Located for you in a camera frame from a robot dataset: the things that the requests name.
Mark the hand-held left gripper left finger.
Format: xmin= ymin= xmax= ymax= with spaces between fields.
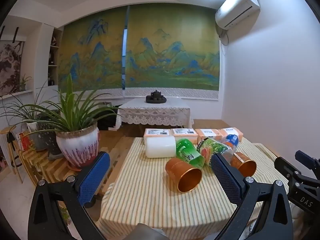
xmin=27 ymin=151 xmax=111 ymax=240

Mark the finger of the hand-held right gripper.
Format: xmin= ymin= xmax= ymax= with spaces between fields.
xmin=295 ymin=151 xmax=320 ymax=173
xmin=274 ymin=156 xmax=302 ymax=178

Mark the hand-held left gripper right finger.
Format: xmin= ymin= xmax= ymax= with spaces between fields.
xmin=210 ymin=152 xmax=293 ymax=240

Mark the copper metal cup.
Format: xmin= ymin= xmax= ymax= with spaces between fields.
xmin=230 ymin=152 xmax=257 ymax=176
xmin=165 ymin=157 xmax=202 ymax=193

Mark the pink and green label bottle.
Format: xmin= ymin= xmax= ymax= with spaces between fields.
xmin=197 ymin=137 xmax=234 ymax=167

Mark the plant in white purple pot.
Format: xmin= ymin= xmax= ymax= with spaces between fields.
xmin=15 ymin=73 xmax=124 ymax=170

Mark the blue label bottle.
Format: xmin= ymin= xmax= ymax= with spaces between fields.
xmin=222 ymin=134 xmax=240 ymax=153

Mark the green tea bottle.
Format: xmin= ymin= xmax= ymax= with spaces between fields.
xmin=176 ymin=138 xmax=205 ymax=167

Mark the wooden slatted rack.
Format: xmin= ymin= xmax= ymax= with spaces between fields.
xmin=21 ymin=130 xmax=133 ymax=198

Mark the orange tissue packet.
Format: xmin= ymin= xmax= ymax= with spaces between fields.
xmin=195 ymin=129 xmax=223 ymax=144
xmin=170 ymin=128 xmax=196 ymax=144
xmin=144 ymin=128 xmax=172 ymax=145
xmin=217 ymin=127 xmax=244 ymax=143

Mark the striped yellow tablecloth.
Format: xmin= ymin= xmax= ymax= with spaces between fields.
xmin=96 ymin=136 xmax=304 ymax=240

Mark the plant in dark grey pot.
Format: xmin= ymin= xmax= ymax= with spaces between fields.
xmin=0 ymin=80 xmax=63 ymax=155

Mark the black bag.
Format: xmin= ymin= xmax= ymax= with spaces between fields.
xmin=96 ymin=112 xmax=118 ymax=131

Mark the white plastic bottle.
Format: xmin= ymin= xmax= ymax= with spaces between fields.
xmin=146 ymin=136 xmax=177 ymax=158

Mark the white lace tablecloth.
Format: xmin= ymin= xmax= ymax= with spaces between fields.
xmin=117 ymin=98 xmax=194 ymax=128

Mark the dark tea tray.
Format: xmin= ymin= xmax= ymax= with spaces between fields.
xmin=146 ymin=95 xmax=167 ymax=104

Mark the small potted plant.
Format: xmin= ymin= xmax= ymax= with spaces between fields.
xmin=19 ymin=74 xmax=33 ymax=92

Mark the landscape painting roller blind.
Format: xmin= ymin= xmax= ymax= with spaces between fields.
xmin=124 ymin=4 xmax=220 ymax=99
xmin=58 ymin=6 xmax=128 ymax=98

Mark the hanging ink scroll painting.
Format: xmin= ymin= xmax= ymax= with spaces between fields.
xmin=0 ymin=26 xmax=27 ymax=97

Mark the air conditioner pipe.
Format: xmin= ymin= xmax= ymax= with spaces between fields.
xmin=216 ymin=27 xmax=229 ymax=46

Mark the white air conditioner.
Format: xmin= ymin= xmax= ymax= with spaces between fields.
xmin=215 ymin=0 xmax=260 ymax=28

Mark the wall shelf unit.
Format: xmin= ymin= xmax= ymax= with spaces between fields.
xmin=47 ymin=27 xmax=63 ymax=87

